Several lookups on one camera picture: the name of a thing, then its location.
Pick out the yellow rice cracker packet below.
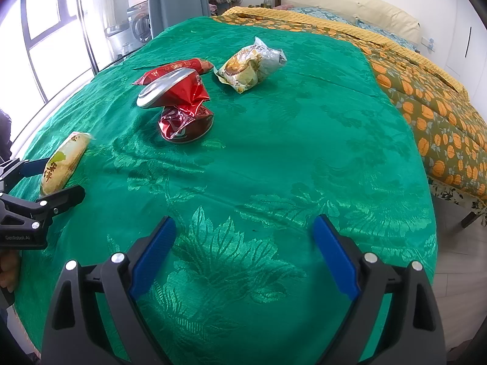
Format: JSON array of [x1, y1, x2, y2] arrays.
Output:
[[40, 132, 93, 196]]

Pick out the crushed red soda can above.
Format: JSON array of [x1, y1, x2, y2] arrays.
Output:
[[136, 68, 214, 143]]

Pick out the red snack wrapper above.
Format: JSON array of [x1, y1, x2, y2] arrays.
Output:
[[133, 58, 214, 86]]

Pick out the person left hand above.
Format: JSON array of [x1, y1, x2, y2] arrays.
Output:
[[0, 250, 21, 293]]

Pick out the green satin bedspread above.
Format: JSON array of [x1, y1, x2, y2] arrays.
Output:
[[15, 17, 437, 364]]

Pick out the orange floral quilt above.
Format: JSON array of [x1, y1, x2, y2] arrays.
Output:
[[215, 7, 486, 201]]

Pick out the washing machine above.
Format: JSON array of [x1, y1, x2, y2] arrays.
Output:
[[127, 1, 152, 44]]

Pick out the silver yellow snack bag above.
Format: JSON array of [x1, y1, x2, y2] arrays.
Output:
[[214, 37, 287, 94]]

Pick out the teal pillow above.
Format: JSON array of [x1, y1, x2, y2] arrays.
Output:
[[286, 6, 418, 52]]

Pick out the beige headboard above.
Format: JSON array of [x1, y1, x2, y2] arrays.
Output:
[[275, 0, 422, 44]]

